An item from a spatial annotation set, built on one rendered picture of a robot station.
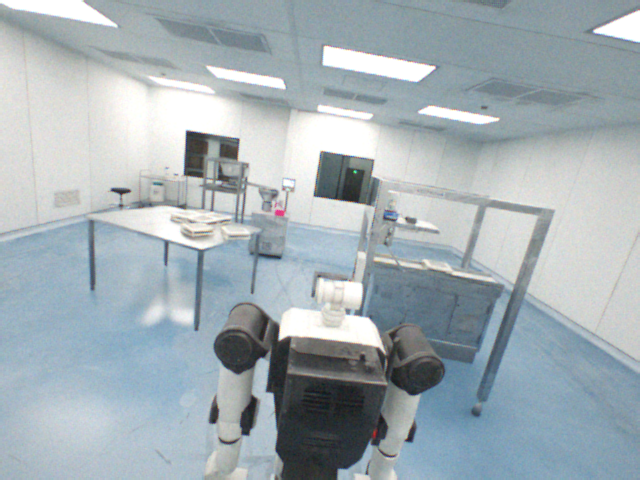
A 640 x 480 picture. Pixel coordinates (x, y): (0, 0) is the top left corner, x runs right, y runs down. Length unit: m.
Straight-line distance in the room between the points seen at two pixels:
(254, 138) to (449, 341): 6.34
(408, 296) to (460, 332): 0.66
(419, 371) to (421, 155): 7.70
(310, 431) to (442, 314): 2.71
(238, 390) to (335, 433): 0.26
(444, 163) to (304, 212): 3.80
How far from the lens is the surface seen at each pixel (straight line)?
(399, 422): 0.95
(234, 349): 0.73
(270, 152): 7.93
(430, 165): 8.40
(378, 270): 2.98
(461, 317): 3.40
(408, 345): 0.81
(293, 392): 0.66
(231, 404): 0.89
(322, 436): 0.76
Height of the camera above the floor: 1.76
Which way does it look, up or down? 14 degrees down
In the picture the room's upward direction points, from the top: 9 degrees clockwise
